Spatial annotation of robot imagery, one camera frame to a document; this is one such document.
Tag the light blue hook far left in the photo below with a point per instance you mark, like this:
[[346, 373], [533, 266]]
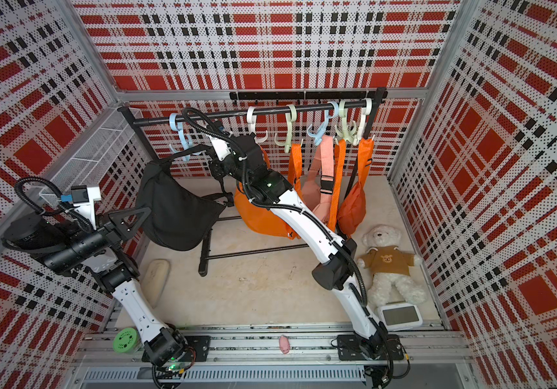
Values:
[[185, 140]]

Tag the orange bag with black trim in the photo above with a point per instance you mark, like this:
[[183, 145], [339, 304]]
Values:
[[295, 167]]

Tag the white hook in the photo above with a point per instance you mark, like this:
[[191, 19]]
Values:
[[363, 118], [251, 120]]

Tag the white wire mesh basket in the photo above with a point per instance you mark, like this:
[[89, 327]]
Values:
[[109, 155]]

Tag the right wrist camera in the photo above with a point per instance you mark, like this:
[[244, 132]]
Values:
[[221, 148]]

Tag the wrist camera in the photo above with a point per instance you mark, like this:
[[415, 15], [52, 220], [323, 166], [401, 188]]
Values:
[[221, 148], [83, 200]]

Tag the black wall hook strip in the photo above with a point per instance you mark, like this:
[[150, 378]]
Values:
[[303, 95]]

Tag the white teddy bear brown shirt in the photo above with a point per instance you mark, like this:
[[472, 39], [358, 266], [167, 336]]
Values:
[[390, 267]]

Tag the white tablet device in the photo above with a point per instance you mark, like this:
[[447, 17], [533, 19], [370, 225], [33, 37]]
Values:
[[400, 316]]

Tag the small pink object on rail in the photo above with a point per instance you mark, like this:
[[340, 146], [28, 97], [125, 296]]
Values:
[[284, 344]]

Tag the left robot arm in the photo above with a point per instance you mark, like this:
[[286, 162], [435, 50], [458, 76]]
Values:
[[114, 271]]

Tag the green hook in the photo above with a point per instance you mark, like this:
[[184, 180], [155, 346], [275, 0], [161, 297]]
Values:
[[291, 117], [345, 131]]

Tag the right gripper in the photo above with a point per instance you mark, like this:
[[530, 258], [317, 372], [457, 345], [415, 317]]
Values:
[[217, 167]]

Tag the pink bag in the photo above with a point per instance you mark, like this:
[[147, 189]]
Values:
[[317, 191]]

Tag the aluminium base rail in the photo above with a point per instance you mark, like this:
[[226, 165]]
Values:
[[252, 355]]

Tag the green round object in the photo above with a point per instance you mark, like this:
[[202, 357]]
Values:
[[127, 341]]

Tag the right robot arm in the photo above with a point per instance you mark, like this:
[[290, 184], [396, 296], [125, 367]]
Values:
[[371, 332]]

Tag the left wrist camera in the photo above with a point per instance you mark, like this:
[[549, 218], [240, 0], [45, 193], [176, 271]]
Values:
[[83, 200]]

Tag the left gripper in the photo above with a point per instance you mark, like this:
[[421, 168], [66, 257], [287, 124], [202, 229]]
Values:
[[113, 232]]

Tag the black garment rack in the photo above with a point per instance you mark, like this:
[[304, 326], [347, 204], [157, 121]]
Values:
[[275, 193]]

